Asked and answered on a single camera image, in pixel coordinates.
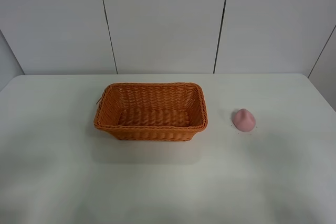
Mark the orange woven wicker basket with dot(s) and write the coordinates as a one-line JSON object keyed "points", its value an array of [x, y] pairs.
{"points": [[152, 111]]}

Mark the pink peach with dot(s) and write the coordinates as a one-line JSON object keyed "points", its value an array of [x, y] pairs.
{"points": [[244, 120]]}

